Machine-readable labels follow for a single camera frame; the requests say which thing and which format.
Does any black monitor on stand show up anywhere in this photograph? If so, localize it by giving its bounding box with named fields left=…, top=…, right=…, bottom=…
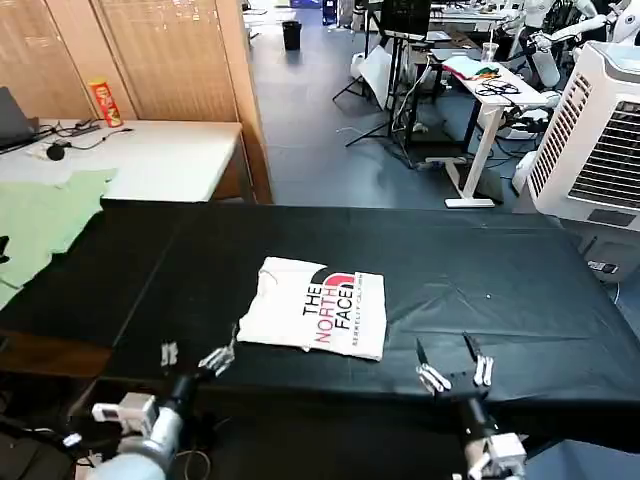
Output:
left=380, top=0, right=432, bottom=41

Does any white reflector board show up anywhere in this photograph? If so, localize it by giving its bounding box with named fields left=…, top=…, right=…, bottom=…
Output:
left=359, top=45, right=396, bottom=110

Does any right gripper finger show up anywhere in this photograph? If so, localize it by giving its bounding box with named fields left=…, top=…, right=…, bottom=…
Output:
left=415, top=338, right=453, bottom=394
left=462, top=331, right=494, bottom=388

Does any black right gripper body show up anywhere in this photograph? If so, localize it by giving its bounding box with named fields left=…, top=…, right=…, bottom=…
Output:
left=433, top=368, right=499, bottom=444

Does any white printed T-shirt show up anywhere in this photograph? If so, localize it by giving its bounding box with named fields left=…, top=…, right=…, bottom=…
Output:
left=235, top=256, right=387, bottom=362

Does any white side table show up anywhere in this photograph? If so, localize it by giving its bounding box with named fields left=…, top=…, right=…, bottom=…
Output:
left=0, top=118, right=245, bottom=204

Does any white humanoid robot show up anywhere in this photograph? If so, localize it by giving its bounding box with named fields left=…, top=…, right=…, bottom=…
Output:
left=519, top=0, right=604, bottom=94
left=607, top=0, right=640, bottom=47

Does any white standing desk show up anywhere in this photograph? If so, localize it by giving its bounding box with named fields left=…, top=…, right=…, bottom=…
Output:
left=424, top=54, right=549, bottom=209

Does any black tripod stand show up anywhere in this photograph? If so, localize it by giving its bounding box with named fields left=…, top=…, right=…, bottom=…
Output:
left=332, top=0, right=396, bottom=149

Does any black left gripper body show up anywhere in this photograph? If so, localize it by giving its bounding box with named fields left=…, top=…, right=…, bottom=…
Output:
left=166, top=371, right=203, bottom=417

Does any pale green cloth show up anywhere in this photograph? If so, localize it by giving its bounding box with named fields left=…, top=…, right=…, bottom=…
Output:
left=0, top=168, right=119, bottom=309

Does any dark grey laptop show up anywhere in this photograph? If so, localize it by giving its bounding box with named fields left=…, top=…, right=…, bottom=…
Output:
left=0, top=86, right=41, bottom=152

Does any black cable bundle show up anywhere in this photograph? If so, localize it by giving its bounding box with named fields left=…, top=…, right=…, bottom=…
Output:
left=474, top=78, right=520, bottom=98

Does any black waste bin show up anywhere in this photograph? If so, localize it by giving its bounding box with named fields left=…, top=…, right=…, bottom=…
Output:
left=281, top=20, right=303, bottom=51

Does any black tablecloth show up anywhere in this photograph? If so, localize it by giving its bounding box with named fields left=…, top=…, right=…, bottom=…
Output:
left=0, top=197, right=640, bottom=480

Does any wooden partition screen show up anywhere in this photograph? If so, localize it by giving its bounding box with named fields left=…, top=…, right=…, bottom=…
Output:
left=0, top=0, right=274, bottom=205

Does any pile of coloured clothes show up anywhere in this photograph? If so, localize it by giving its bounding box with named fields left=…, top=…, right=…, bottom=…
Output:
left=442, top=55, right=501, bottom=81

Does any black desk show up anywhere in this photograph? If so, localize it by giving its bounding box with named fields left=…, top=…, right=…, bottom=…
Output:
left=389, top=29, right=480, bottom=157

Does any white air cooler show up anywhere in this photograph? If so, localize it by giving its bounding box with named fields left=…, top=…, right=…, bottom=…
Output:
left=527, top=41, right=640, bottom=232

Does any red chips can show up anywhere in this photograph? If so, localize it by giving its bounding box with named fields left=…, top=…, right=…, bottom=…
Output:
left=88, top=76, right=124, bottom=128

